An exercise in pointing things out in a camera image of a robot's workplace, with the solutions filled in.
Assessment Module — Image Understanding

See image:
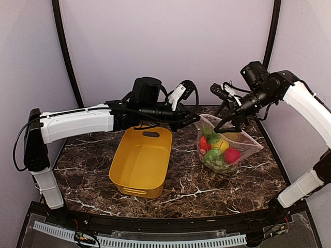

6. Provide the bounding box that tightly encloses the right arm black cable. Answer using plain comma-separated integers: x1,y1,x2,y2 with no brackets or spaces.
223,81,253,94

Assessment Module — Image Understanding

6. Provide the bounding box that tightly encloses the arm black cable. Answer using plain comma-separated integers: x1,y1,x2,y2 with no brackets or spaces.
223,81,253,94
139,80,200,127

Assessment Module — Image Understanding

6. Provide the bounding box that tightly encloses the yellow toy lemon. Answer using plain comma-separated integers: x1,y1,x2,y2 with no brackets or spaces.
215,139,230,153

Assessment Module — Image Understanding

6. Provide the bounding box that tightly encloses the clear zip top bag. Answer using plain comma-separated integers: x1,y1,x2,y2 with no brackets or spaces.
194,114,263,174

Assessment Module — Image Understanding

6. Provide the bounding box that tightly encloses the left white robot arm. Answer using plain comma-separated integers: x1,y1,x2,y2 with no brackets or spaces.
18,100,200,225

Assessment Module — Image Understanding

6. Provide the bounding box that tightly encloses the white slotted cable duct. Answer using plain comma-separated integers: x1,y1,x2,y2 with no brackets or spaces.
33,221,247,247

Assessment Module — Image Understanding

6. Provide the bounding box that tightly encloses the left black frame post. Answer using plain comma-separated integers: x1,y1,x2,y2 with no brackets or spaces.
51,0,84,108

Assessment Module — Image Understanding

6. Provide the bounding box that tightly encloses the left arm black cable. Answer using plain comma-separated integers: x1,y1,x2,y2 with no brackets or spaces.
139,80,200,127

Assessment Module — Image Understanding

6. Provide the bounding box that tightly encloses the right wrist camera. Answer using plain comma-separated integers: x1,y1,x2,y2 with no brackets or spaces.
240,61,269,90

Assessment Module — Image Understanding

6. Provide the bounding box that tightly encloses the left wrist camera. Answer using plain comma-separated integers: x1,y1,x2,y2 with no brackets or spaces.
131,76,162,103

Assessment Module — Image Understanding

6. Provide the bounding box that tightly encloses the yellow plastic basket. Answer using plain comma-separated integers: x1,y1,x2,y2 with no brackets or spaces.
109,127,172,199

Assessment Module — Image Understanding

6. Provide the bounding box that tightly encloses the black front rail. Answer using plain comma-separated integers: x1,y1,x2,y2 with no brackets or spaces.
43,198,308,233

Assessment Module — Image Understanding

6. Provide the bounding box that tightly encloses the orange toy carrot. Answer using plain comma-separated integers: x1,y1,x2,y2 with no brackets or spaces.
199,127,221,155

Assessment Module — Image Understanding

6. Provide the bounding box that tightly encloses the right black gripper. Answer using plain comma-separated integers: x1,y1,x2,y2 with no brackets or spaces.
213,85,276,132

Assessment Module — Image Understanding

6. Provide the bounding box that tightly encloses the right black frame post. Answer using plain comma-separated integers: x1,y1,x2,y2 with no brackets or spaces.
263,0,281,69

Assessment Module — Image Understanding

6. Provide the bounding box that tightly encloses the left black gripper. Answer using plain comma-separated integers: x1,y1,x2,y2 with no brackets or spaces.
140,101,201,131

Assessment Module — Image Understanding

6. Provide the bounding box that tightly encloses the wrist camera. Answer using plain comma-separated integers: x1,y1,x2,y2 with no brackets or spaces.
131,76,162,103
240,61,269,90

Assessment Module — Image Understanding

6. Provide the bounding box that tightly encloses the red toy tomato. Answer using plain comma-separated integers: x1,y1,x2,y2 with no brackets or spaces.
223,147,241,164

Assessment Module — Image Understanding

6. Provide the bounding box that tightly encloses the black frame post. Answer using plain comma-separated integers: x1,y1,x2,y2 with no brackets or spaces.
51,0,84,108
263,0,281,69

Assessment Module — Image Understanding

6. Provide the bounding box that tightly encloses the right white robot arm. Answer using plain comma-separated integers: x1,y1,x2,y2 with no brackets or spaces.
214,69,330,224

